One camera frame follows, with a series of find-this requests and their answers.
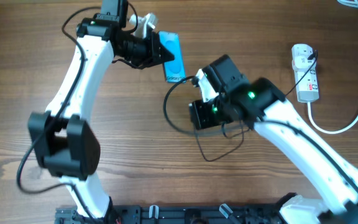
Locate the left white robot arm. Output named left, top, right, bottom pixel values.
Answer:
left=28, top=1, right=175, bottom=223

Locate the black USB charging cable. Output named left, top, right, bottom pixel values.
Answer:
left=193, top=49, right=320, bottom=162

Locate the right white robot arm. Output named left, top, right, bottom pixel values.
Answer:
left=189, top=55, right=358, bottom=223

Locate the blue Galaxy smartphone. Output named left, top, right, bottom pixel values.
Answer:
left=158, top=31, right=186, bottom=83

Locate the white power strip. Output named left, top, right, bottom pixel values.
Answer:
left=291, top=44, right=319, bottom=103

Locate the white charger plug adapter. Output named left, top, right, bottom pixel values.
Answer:
left=292, top=55, right=315, bottom=72

